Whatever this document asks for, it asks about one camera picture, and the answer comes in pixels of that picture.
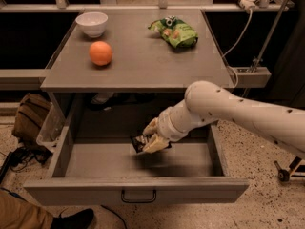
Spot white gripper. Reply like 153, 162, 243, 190
143, 107, 187, 154

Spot black rxbar chocolate wrapper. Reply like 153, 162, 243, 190
130, 134, 173, 155

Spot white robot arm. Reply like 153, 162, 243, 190
143, 81, 305, 159

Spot grey open drawer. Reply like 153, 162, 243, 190
24, 96, 249, 206

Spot orange fruit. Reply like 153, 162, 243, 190
89, 41, 112, 66

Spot clear plastic bin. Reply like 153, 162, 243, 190
36, 106, 65, 153

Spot green chip bag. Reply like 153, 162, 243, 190
148, 16, 198, 49

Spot black shoe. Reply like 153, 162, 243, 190
51, 208, 94, 229

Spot brown backpack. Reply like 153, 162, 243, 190
12, 94, 51, 152

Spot white ceramic bowl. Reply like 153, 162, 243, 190
75, 12, 108, 38

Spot metal tripod pole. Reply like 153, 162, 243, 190
237, 0, 290, 96

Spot black caster wheel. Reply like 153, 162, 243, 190
274, 161, 290, 182

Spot tan trouser leg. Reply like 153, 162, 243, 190
0, 190, 53, 229

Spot white power adapter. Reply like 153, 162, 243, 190
230, 0, 259, 14

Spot black drawer handle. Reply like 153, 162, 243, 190
121, 190, 157, 204

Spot black cables on floor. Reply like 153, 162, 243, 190
0, 146, 53, 184

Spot white cable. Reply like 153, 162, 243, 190
221, 7, 254, 89

